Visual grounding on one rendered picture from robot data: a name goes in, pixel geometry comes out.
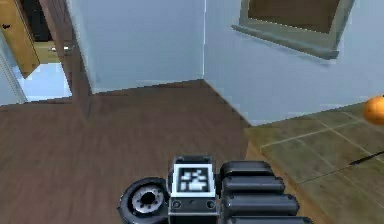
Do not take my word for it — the grey framed window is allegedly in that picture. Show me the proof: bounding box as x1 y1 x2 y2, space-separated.
231 0 356 61

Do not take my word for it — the thin black utensil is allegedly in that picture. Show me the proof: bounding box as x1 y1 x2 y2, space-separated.
348 150 384 167

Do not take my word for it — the yellow wooden cupboard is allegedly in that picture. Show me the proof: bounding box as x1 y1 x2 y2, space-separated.
0 0 62 79

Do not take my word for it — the brown wooden room door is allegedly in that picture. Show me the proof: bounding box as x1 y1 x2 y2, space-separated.
39 0 94 118

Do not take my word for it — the orange round fruit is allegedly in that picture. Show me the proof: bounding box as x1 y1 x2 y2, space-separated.
362 94 384 126

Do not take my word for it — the olive tiled worktop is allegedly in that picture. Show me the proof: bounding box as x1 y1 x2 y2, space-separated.
244 101 384 224

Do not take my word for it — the silver door handle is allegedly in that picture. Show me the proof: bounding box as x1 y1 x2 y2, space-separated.
49 45 74 54

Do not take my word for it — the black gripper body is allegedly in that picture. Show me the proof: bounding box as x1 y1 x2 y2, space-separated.
116 177 172 224

